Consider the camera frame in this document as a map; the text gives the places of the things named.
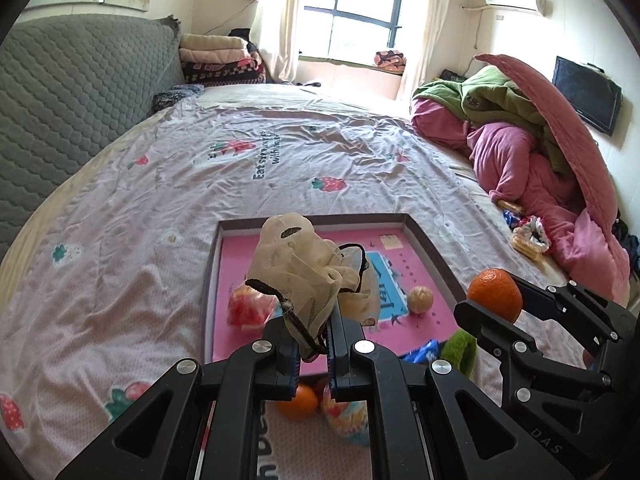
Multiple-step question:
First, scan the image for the folded pink blanket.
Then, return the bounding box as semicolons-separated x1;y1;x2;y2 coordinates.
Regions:
180;47;251;67

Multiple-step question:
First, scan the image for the window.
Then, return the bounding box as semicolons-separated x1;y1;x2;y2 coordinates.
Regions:
300;0;406;56

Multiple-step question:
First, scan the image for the cream curtain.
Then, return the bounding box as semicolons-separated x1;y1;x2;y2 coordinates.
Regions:
397;0;456;103
250;0;346;85

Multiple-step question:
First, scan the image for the strawberry printed bed sheet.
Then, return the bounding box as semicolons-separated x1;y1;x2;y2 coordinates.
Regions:
0;82;551;480

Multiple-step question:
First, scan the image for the pink quilted pad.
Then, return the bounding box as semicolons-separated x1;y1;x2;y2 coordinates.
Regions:
474;53;621;261

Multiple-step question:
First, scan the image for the snack bag near blankets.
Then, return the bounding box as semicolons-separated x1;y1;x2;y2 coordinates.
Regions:
520;216;551;248

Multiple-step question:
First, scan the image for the small beige ball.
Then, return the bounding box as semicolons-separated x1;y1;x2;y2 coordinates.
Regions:
406;286;434;315

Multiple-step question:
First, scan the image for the black television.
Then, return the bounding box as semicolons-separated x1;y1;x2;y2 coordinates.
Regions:
552;56;623;137

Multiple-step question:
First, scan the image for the pink patterned cloth bundle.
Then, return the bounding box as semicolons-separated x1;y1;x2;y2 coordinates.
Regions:
374;50;407;73

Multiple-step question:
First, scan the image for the grey quilted headboard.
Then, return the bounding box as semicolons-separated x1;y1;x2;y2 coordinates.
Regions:
0;16;186;261

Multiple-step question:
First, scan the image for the colourful fruit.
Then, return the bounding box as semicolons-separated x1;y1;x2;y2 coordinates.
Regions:
320;385;373;448

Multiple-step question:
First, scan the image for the dark checkered folded blanket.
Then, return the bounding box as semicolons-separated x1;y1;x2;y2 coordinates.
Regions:
182;57;268;86

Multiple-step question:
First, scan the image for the black garment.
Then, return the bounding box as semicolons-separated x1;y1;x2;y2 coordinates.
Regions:
230;28;258;53

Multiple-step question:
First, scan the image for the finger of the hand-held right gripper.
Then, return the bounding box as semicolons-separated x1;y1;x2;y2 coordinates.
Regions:
453;299;617;402
515;275;639;342

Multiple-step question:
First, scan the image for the green jacket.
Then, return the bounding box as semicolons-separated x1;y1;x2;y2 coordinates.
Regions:
412;66;576;176

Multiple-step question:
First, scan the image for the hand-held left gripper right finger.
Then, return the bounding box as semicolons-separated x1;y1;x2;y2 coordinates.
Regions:
325;305;571;480

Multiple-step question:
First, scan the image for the red snack packet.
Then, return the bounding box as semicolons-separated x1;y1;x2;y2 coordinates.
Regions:
228;282;281;331

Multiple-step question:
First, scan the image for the white air conditioner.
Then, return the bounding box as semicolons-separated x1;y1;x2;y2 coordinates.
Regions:
484;0;547;17

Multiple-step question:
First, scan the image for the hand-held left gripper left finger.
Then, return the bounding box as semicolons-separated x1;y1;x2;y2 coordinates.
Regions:
55;317;304;480

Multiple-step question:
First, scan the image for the grey box with pink inside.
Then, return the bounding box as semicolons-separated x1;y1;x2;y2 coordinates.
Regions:
200;214;473;378

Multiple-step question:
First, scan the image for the magenta blanket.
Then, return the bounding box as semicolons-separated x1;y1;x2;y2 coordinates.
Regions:
411;97;631;306

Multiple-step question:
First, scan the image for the folded cream blanket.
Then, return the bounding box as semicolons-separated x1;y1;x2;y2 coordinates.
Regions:
180;33;248;52

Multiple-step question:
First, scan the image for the green fuzzy scrunchie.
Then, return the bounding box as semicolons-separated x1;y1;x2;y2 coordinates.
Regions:
440;331;478;380

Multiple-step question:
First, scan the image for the cream mesh bag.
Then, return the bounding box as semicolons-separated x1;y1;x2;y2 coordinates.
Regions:
245;214;381;361

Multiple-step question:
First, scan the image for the dark clothing pile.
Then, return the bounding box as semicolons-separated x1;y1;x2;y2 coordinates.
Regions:
612;210;640;271

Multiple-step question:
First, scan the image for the blue cookie packet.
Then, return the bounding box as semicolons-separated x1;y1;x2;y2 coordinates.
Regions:
400;339;443;365

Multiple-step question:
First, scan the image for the orange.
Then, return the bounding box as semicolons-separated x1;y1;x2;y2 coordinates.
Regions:
275;382;320;418
466;268;523;324

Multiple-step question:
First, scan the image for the dark patterned cloth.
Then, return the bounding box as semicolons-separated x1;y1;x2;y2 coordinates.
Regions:
152;84;205;111

